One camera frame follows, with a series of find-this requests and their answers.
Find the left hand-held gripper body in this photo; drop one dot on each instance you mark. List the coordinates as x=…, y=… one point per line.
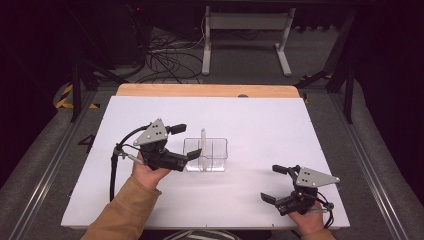
x=155, y=133

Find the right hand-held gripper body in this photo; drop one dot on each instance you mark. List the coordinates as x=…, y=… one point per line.
x=313, y=178

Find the clear plastic divided organizer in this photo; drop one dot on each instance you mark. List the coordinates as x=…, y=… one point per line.
x=218, y=156

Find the person's left hand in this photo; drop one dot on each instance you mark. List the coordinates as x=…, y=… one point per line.
x=146, y=175

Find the person's right hand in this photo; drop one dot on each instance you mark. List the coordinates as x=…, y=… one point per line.
x=310, y=222

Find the white table board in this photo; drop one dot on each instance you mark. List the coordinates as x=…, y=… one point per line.
x=253, y=133

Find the wooden table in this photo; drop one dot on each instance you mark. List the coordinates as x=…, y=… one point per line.
x=206, y=90

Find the black metal stand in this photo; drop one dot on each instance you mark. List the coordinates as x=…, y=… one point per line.
x=349, y=96

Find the black tripod stand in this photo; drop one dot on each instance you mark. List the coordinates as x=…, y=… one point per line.
x=76, y=86

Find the yellow black hazard tape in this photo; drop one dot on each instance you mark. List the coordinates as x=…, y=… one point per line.
x=63, y=100

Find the aluminium floor rail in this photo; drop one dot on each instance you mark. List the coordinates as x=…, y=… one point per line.
x=370, y=170
x=50, y=170

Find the white metal stand frame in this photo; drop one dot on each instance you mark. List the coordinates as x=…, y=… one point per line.
x=206, y=50

